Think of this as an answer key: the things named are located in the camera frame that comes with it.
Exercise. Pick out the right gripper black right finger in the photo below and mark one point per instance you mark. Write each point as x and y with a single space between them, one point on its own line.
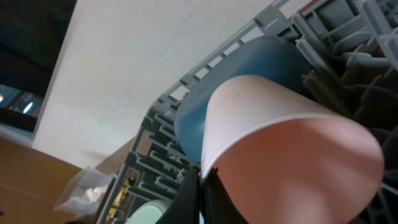
216 206

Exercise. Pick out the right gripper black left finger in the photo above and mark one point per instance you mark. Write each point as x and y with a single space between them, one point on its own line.
184 209

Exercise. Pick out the dark blue plate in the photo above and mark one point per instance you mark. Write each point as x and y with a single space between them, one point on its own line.
265 57

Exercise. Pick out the white tissue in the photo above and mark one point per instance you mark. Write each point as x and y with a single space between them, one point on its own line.
93 195

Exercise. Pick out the dark monitor screen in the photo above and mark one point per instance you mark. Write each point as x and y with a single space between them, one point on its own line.
32 35

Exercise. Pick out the clear plastic bin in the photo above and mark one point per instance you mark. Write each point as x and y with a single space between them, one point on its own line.
73 200

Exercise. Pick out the yellow green snack wrapper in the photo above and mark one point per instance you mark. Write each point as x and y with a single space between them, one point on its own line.
116 212

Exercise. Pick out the mint green bowl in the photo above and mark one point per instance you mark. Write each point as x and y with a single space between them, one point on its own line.
149 213

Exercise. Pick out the pink cup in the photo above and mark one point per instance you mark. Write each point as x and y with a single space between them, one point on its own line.
284 158

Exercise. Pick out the grey dishwasher rack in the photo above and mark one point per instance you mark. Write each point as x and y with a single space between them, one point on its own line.
353 49

